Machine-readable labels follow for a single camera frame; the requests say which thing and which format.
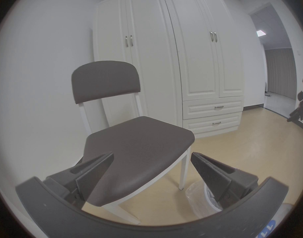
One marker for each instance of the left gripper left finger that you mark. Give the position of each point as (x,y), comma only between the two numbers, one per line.
(92,172)

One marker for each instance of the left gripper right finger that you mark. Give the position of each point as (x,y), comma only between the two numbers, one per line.
(213,175)

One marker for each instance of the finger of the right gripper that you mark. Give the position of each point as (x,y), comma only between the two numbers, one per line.
(295,116)

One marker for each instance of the clear plastic bag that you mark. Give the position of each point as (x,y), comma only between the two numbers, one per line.
(196,199)

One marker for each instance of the white trash bin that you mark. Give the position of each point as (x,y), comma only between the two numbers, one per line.
(210,202)

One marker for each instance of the grey curtain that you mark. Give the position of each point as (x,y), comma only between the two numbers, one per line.
(280,73)

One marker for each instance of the white chair grey cushions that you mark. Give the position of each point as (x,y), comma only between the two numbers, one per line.
(136,145)

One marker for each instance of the square ceiling light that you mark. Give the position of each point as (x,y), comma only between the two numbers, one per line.
(261,33)

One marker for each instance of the white wardrobe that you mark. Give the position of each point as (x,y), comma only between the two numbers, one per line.
(198,58)

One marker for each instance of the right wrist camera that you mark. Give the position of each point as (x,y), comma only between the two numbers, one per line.
(301,96)

